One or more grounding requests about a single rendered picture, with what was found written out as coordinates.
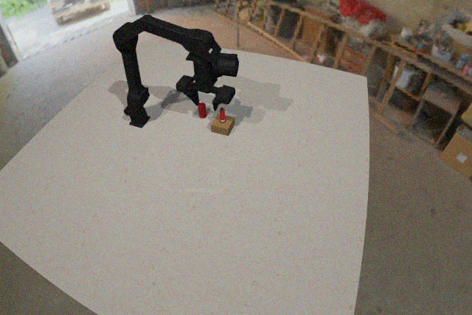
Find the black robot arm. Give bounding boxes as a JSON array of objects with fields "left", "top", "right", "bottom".
[{"left": 112, "top": 15, "right": 239, "bottom": 128}]

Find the tan wooden block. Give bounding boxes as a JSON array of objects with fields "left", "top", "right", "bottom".
[{"left": 211, "top": 114, "right": 235, "bottom": 136}]

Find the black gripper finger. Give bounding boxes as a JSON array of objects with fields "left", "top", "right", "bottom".
[
  {"left": 184, "top": 90, "right": 199, "bottom": 106},
  {"left": 212, "top": 98, "right": 221, "bottom": 111}
]

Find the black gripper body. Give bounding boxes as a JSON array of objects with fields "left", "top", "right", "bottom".
[{"left": 176, "top": 71, "right": 235, "bottom": 104}]

